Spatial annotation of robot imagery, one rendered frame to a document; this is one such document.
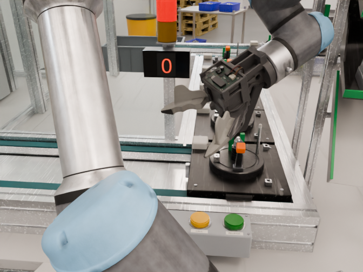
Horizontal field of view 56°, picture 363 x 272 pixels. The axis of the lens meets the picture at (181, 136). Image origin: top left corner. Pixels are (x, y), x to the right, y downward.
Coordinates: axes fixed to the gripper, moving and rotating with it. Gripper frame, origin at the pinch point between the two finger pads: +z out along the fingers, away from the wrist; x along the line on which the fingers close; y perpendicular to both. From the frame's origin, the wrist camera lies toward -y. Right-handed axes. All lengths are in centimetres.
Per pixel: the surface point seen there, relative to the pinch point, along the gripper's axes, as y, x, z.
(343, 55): -8.6, 1.0, -41.3
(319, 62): -93, -63, -106
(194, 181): -21.9, -4.1, 0.5
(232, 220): -17.9, 11.2, 0.4
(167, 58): -5.3, -28.2, -12.4
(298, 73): -95, -67, -95
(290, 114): -69, -32, -56
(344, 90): -8.3, 8.4, -33.3
